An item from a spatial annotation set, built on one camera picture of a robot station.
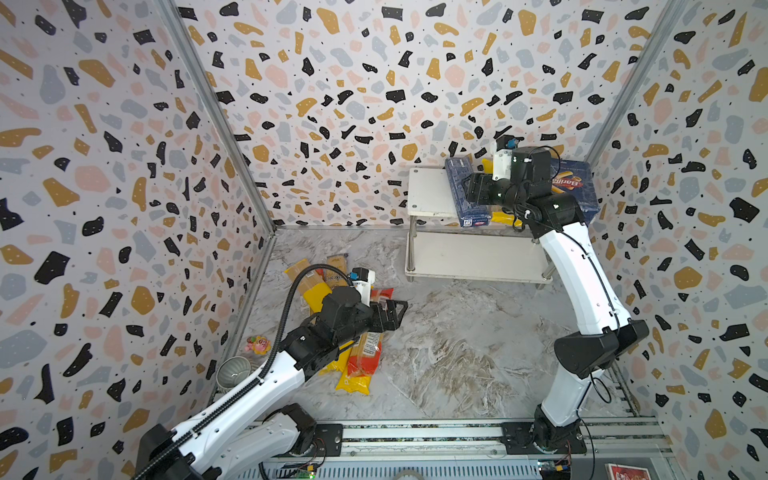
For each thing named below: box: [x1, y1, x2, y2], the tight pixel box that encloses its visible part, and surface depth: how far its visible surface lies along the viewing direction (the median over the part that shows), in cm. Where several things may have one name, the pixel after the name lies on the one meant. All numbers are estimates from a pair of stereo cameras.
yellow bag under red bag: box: [336, 368, 371, 395], surface depth 83 cm
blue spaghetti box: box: [445, 157, 493, 227], surface depth 76 cm
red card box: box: [605, 463, 652, 480], surface depth 70 cm
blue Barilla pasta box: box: [551, 158, 601, 222], surface depth 78 cm
